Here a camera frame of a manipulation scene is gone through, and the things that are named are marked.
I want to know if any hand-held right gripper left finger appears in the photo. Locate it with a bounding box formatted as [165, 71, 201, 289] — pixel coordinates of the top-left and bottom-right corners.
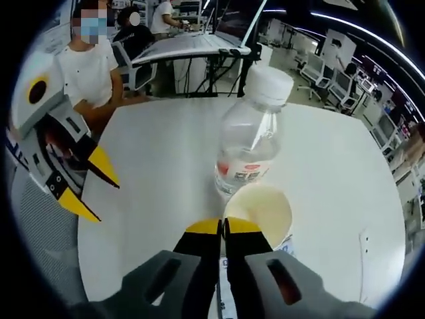
[96, 217, 222, 319]

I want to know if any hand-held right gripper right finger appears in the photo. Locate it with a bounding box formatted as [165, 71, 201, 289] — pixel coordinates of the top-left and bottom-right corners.
[222, 216, 376, 319]

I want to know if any blue wipes packet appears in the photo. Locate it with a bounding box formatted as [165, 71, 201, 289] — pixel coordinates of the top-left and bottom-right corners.
[216, 234, 297, 319]

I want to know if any white leaf-print paper cup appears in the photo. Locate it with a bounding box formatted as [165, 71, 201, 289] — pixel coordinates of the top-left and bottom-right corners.
[222, 182, 294, 251]

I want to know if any clear plastic water bottle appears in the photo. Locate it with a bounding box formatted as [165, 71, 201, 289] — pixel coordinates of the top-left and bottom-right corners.
[214, 65, 296, 197]

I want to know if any person's white printed shirt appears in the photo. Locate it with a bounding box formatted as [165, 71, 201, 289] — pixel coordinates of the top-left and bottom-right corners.
[5, 126, 31, 172]

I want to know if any white table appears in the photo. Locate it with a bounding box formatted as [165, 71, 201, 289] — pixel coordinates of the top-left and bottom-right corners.
[76, 98, 408, 319]

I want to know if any white inset power strip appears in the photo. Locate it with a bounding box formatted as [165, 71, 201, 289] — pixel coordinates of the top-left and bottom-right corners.
[357, 227, 372, 304]

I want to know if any white office chair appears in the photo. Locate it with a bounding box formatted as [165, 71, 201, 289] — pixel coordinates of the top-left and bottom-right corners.
[331, 69, 357, 108]
[297, 52, 333, 98]
[111, 41, 159, 91]

